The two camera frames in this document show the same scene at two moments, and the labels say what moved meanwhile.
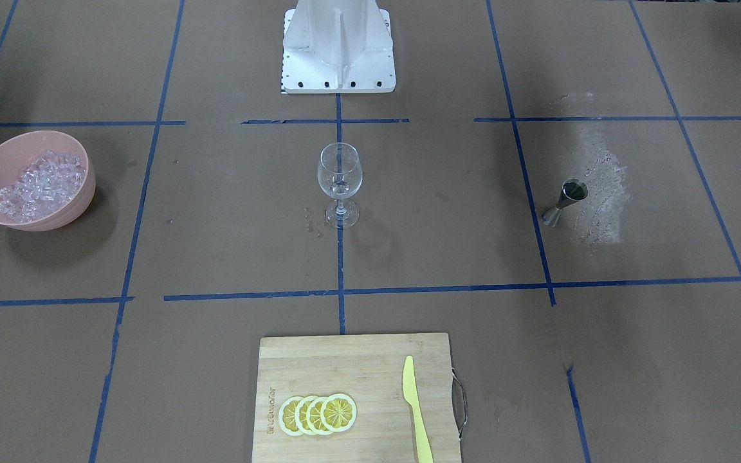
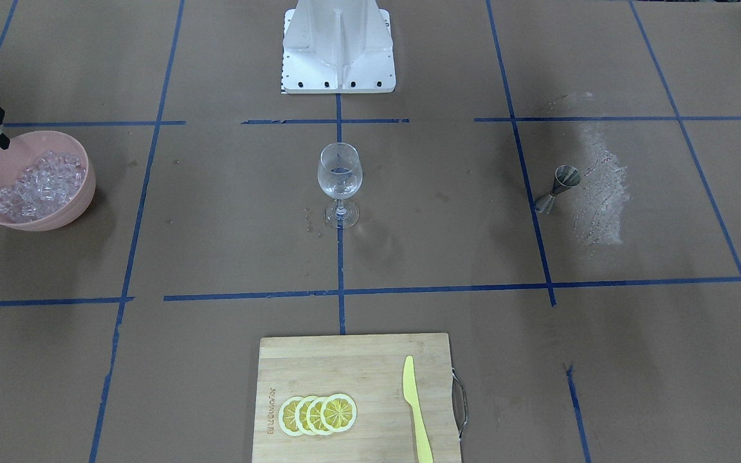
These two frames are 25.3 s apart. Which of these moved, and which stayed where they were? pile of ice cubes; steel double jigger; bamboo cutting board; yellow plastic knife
Moved: steel double jigger
Stayed: pile of ice cubes; yellow plastic knife; bamboo cutting board
